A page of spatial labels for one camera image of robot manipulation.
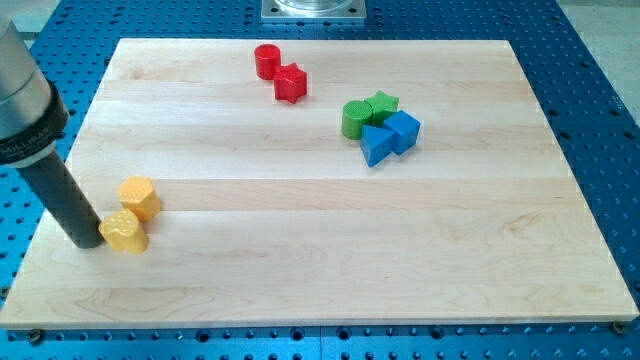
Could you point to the blue perforated metal table plate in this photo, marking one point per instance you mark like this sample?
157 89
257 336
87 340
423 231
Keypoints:
593 125

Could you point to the red star block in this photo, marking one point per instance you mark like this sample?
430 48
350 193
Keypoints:
290 83

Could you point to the green star block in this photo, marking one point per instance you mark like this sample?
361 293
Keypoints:
383 106

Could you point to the yellow hexagon block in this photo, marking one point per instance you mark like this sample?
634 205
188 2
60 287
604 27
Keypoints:
138 195

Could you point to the green cylinder block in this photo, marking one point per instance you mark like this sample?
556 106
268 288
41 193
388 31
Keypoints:
355 115

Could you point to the yellow heart block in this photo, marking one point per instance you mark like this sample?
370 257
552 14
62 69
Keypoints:
123 231

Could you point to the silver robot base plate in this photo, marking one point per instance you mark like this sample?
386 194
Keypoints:
313 9

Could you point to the blue triangle block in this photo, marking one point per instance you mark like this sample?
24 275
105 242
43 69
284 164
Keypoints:
376 144

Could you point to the light wooden board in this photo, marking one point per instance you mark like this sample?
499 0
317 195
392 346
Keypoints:
270 216

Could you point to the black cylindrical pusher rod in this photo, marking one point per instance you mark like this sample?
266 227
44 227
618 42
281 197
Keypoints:
51 181

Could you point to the red cylinder block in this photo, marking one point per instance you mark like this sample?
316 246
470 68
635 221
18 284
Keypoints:
267 58

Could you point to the blue cube block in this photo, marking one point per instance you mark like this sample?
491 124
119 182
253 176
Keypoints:
405 130

